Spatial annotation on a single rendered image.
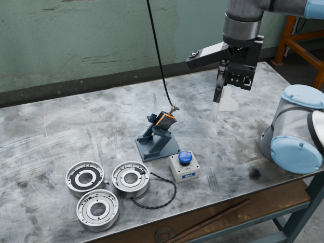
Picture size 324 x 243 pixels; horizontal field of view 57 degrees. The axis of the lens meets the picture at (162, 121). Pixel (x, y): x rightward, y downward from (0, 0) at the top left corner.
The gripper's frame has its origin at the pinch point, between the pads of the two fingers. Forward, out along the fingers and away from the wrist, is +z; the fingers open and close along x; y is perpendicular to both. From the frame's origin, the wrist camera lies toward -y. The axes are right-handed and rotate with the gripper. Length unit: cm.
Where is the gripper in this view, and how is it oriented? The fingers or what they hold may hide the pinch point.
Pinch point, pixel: (217, 104)
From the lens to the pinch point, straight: 80.2
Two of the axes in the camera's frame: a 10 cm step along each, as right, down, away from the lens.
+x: 3.4, -6.2, 7.1
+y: 9.4, 2.4, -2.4
